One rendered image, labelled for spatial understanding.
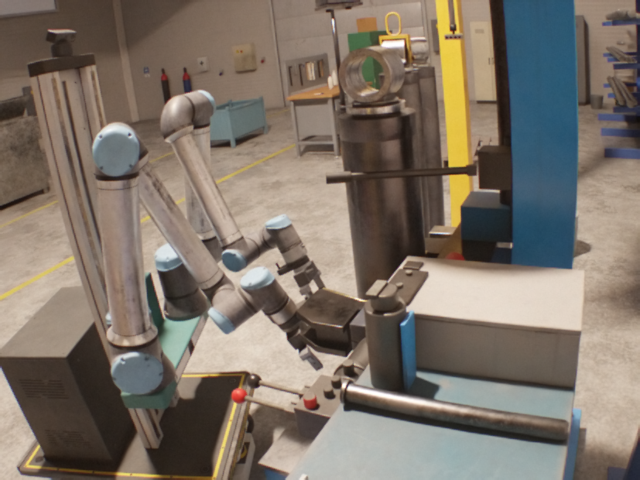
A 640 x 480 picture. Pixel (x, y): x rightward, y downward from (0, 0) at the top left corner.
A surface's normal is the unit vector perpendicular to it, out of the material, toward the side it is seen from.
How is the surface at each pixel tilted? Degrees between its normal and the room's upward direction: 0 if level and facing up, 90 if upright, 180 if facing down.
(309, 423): 90
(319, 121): 90
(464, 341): 90
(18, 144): 90
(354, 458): 0
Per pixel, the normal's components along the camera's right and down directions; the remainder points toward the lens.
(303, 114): -0.44, 0.37
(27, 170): 0.85, 0.10
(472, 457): -0.11, -0.92
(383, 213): -0.09, 0.37
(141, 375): 0.37, 0.38
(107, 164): 0.39, 0.17
